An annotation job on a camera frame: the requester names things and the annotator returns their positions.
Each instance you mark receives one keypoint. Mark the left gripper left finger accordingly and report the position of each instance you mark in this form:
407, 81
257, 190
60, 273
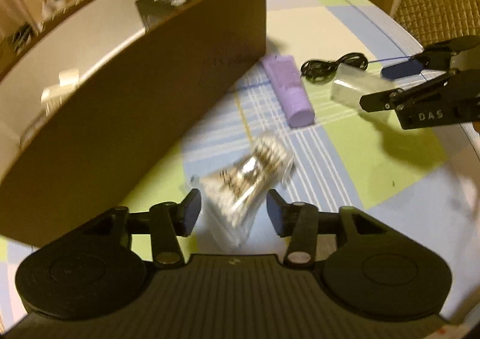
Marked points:
167, 222

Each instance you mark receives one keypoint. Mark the white hair claw clip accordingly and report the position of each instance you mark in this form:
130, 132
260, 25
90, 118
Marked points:
68, 81

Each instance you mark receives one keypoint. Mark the purple cream tube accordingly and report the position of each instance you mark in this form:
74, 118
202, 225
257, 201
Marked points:
287, 84

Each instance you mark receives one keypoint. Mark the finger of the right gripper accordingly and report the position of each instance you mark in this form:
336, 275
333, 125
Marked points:
459, 53
390, 99

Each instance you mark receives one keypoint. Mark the clear packet with silver item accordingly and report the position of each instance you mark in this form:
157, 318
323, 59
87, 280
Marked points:
231, 191

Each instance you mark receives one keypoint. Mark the black product box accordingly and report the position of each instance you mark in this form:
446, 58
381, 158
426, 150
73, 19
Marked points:
153, 12

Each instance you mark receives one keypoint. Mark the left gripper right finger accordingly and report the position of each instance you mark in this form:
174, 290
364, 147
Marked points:
299, 222

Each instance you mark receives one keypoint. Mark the checked pastel tablecloth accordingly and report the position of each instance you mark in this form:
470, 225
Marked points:
424, 182

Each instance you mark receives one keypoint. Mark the large brown cardboard box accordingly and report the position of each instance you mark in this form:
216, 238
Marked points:
140, 91

